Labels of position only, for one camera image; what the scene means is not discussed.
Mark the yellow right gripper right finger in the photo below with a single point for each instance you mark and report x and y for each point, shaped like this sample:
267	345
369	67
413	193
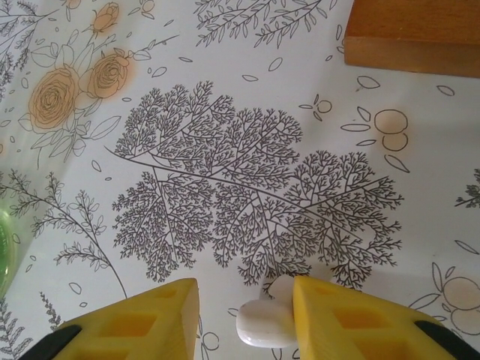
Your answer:
356	333

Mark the green plastic cup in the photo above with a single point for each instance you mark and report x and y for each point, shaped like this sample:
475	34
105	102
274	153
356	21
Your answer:
5	255

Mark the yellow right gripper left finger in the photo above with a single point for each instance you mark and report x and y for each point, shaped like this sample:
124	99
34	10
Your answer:
142	330

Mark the gold glass rack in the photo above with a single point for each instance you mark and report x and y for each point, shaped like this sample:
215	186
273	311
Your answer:
412	37

